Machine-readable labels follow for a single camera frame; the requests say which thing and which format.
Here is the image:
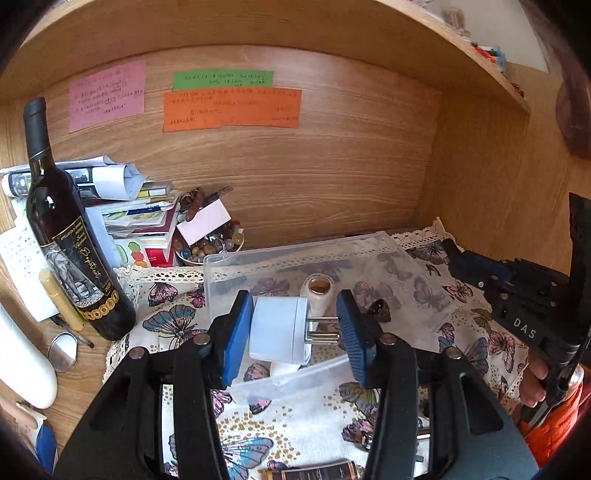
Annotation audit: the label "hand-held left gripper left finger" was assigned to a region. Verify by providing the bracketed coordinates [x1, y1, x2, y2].
[55, 290, 254, 480]

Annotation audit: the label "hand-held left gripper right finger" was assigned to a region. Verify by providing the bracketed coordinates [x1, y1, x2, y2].
[336, 290, 541, 480]

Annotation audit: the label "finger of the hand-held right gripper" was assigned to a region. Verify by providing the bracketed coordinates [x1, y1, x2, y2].
[442, 237, 513, 298]

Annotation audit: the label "white plug adapter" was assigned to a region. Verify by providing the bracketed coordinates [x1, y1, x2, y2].
[249, 296, 342, 365]

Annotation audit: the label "clear plastic container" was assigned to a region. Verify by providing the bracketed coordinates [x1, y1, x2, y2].
[203, 231, 430, 402]

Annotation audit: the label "person's right hand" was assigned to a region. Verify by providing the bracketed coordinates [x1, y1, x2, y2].
[521, 354, 551, 409]

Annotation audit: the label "dark butterfly hair clip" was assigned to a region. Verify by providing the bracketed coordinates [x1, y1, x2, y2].
[367, 298, 393, 324]

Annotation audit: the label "small white jar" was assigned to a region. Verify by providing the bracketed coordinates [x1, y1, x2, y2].
[299, 273, 335, 319]

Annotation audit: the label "bowl of coloured stones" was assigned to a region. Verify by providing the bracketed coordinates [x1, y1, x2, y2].
[172, 220, 246, 267]

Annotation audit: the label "butterfly print tablecloth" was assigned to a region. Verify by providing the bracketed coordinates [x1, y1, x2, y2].
[102, 218, 532, 480]

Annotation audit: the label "white blank card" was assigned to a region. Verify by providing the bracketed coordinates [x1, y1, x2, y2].
[177, 201, 232, 246]

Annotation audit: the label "brown cosmetic tube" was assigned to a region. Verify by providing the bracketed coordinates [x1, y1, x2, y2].
[257, 460, 365, 480]

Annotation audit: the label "thin dark pencil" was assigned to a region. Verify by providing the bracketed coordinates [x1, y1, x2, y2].
[52, 316, 95, 350]

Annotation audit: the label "pile of papers and booklets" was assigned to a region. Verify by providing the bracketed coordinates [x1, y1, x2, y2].
[0, 154, 182, 269]

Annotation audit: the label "small round mirror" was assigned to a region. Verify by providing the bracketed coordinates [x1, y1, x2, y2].
[49, 333, 78, 374]

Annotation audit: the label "cream coloured tube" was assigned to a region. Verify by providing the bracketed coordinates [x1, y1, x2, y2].
[39, 270, 86, 332]

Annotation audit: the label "dark wine bottle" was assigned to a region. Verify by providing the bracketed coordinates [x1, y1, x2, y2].
[23, 97, 137, 342]

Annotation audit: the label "dark brown hair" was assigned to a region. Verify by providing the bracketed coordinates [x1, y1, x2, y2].
[519, 0, 591, 160]

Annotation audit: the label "white rounded plastic object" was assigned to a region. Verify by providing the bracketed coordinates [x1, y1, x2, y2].
[0, 302, 59, 411]

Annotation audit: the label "colourful small shelf items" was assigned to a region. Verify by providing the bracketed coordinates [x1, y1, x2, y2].
[471, 41, 509, 75]

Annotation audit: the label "blue cloth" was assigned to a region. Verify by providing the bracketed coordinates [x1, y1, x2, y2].
[34, 424, 60, 475]

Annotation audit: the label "white handwritten paper sheet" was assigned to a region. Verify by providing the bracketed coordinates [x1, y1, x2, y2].
[0, 228, 61, 323]

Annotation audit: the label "orange paper note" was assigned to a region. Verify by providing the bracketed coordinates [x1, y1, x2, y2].
[163, 88, 303, 134]

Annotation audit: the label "clear jar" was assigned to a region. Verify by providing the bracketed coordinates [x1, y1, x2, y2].
[440, 6, 471, 34]

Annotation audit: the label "green paper note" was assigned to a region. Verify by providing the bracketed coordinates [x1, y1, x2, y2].
[172, 70, 274, 92]

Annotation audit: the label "pink paper note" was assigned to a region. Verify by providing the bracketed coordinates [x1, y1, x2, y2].
[68, 61, 147, 134]

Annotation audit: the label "wooden shelf board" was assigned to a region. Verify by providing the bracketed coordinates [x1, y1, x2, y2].
[0, 0, 532, 116]

